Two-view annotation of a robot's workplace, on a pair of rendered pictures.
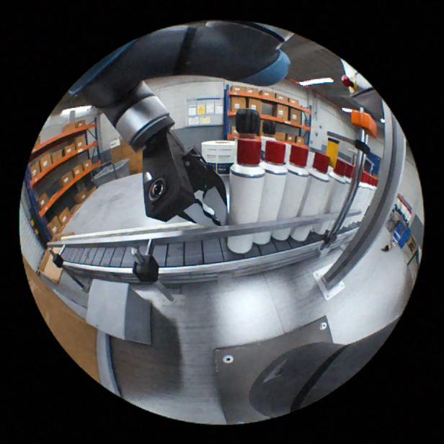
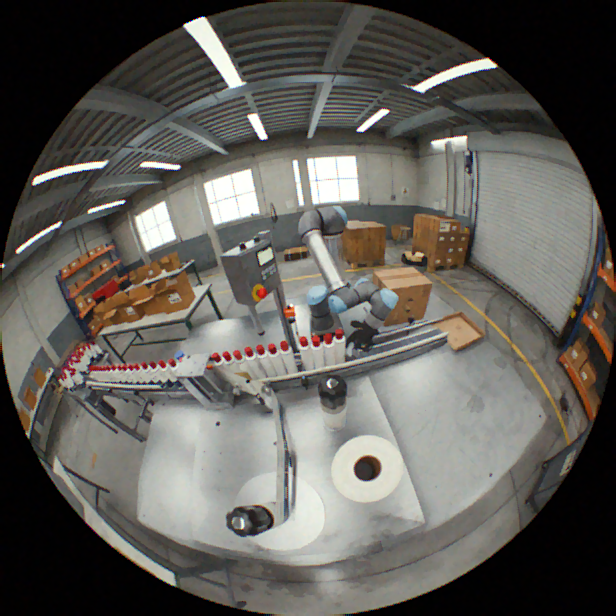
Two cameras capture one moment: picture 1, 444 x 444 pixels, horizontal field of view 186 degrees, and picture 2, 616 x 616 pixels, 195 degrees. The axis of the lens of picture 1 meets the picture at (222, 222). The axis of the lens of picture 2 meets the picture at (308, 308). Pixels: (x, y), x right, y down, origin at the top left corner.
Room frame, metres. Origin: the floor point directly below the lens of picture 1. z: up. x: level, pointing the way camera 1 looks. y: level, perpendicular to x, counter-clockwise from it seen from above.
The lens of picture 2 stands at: (0.74, -0.09, 1.60)
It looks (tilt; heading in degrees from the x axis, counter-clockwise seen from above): 34 degrees down; 186
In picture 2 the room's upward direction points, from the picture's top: 9 degrees counter-clockwise
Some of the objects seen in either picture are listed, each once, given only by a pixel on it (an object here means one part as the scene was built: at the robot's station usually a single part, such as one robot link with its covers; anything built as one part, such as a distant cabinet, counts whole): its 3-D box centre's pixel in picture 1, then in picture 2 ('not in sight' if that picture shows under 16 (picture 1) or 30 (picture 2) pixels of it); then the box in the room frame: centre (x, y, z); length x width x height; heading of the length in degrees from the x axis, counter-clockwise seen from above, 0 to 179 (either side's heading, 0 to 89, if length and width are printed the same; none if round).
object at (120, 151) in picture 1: (135, 155); not in sight; (3.36, 2.36, 0.70); 1.20 x 0.82 x 1.39; 102
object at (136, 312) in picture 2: not in sight; (132, 305); (-0.65, -2.63, 0.97); 0.45 x 0.38 x 0.37; 9
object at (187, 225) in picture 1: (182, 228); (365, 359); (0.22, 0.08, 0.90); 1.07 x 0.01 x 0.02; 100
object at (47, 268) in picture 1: (54, 255); (459, 328); (0.06, 0.78, 0.85); 0.30 x 0.26 x 0.04; 100
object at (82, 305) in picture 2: not in sight; (97, 285); (-2.35, -7.53, 1.26); 2.78 x 0.61 x 2.51; 6
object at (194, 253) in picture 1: (298, 237); (306, 372); (0.23, -0.21, 0.86); 1.65 x 0.08 x 0.04; 100
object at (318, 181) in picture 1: (311, 199); (306, 354); (0.22, -0.19, 0.98); 0.05 x 0.05 x 0.20
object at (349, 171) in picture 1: (339, 197); (277, 361); (0.25, -0.32, 0.98); 0.05 x 0.05 x 0.20
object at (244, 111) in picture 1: (246, 148); (333, 405); (0.49, -0.08, 1.03); 0.09 x 0.09 x 0.30
